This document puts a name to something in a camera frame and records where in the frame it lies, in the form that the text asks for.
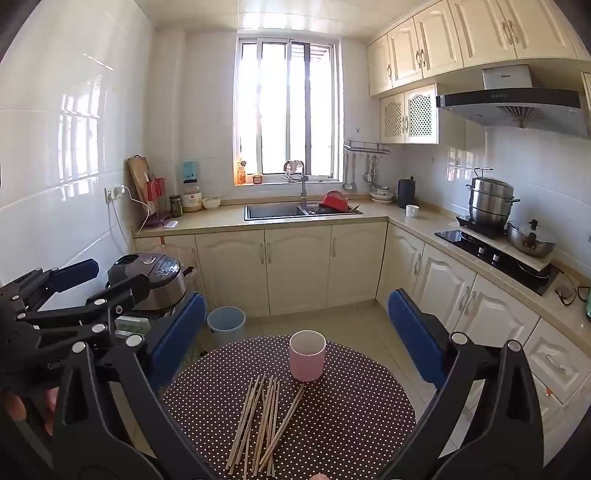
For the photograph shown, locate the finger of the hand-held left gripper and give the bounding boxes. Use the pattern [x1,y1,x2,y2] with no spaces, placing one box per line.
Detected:
[18,276,153,344]
[0,258,100,319]

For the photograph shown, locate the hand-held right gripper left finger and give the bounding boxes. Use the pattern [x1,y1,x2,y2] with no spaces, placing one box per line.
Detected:
[51,291,208,480]

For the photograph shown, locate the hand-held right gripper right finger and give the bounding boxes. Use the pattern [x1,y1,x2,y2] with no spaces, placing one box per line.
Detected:
[379,287,544,480]

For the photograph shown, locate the pink cup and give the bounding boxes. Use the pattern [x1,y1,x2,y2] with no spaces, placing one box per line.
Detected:
[289,330,327,383]

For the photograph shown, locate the bunch of wooden chopsticks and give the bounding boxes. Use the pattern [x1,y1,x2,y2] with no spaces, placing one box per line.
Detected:
[226,375,306,480]

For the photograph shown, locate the person's left hand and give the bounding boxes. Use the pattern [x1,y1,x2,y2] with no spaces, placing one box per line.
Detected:
[2,387,62,437]

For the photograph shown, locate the white storage cart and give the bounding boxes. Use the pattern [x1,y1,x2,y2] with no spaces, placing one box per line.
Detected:
[113,315,151,340]

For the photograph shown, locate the silver rice cooker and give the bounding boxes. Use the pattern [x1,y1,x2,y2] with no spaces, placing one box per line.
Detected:
[107,252,197,315]

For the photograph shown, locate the blue trash bin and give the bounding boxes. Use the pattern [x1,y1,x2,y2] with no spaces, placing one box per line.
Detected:
[206,306,246,348]

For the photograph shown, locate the black gas stove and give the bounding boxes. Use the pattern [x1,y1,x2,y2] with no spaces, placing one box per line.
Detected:
[435,226,559,296]

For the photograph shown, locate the wooden cutting board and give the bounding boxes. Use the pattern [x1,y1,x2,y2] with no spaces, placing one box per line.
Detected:
[128,155,153,204]

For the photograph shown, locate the large plastic jar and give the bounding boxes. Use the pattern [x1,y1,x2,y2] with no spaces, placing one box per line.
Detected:
[181,181,204,213]

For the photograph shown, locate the beige wooden board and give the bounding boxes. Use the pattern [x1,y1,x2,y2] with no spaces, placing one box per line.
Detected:
[457,215,555,273]

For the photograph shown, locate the black kettle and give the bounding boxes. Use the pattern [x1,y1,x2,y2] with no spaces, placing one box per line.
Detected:
[397,178,417,209]

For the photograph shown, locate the steel kitchen sink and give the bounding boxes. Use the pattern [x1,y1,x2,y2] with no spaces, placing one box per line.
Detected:
[244,203,363,221]

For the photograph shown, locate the steel wok with lid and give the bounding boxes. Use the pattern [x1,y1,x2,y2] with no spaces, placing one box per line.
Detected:
[506,219,557,258]

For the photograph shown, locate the steel steamer pot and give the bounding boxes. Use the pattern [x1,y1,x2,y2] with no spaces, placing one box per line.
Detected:
[465,167,521,228]

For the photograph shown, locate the steel ladle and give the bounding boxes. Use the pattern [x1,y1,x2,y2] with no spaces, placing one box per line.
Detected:
[342,152,357,192]

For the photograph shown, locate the steel skimmer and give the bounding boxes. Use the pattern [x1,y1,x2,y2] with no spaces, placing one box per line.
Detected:
[362,154,379,188]

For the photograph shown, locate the steel faucet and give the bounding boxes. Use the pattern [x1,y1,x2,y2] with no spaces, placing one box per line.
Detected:
[283,160,309,208]

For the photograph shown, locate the cream lattice door cabinet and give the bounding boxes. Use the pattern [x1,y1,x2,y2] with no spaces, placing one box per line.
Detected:
[379,84,439,145]

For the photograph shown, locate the kitchen window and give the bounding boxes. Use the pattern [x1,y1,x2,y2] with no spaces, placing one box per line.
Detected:
[233,30,342,185]

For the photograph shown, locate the black range hood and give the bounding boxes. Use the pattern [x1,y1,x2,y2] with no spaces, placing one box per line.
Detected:
[435,65,591,139]

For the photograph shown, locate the white charger with cable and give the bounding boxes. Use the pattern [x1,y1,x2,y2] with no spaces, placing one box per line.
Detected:
[120,184,153,230]

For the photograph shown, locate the wire rack with red utensils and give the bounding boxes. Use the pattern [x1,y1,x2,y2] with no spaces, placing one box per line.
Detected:
[145,172,168,217]

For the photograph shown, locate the black power cord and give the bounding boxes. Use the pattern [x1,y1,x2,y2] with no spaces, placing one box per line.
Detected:
[554,272,591,306]

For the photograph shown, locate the steel utensil rail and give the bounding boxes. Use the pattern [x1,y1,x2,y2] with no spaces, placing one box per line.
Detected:
[344,140,391,155]

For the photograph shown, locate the cream wall cabinets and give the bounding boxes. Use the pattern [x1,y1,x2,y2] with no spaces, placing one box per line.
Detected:
[367,0,591,97]

